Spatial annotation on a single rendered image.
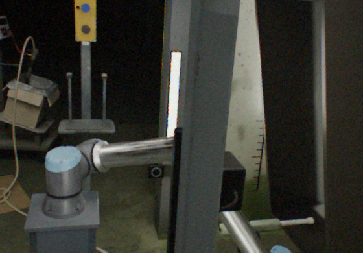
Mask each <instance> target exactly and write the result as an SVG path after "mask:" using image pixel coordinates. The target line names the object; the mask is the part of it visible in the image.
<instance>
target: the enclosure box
mask: <svg viewBox="0 0 363 253"><path fill-rule="evenodd" d="M255 17H256V27H257V53H258V63H259V80H260V89H261V106H262V116H263V133H264V150H265V160H266V177H267V186H268V204H269V214H270V215H271V216H272V217H273V219H279V221H291V220H298V219H307V218H310V217H312V218H313V219H314V224H298V225H291V226H282V227H281V228H282V229H283V230H284V231H285V233H286V234H287V236H289V238H290V239H291V240H292V241H293V243H294V244H295V245H296V246H297V247H298V249H299V250H300V251H301V253H363V0H255Z"/></svg>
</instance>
